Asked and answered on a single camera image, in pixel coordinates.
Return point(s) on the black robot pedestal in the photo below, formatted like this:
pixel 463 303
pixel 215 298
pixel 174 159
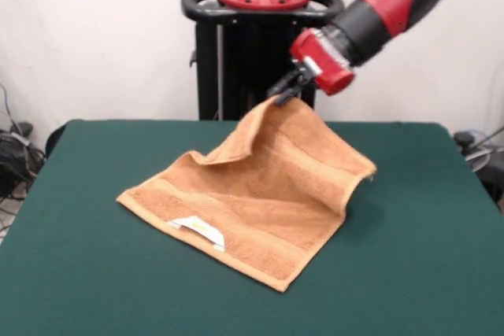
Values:
pixel 206 76

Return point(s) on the orange terry towel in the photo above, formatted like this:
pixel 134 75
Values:
pixel 256 202

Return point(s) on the black power adapter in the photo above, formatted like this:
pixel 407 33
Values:
pixel 464 139

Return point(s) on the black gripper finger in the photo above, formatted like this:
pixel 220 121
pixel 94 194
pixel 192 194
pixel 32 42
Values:
pixel 293 92
pixel 285 83

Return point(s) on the dark green table cloth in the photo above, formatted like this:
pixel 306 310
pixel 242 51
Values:
pixel 118 292

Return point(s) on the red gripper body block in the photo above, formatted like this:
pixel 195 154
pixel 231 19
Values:
pixel 328 64

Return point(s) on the black floor object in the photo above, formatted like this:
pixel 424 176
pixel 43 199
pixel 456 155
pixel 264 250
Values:
pixel 494 182

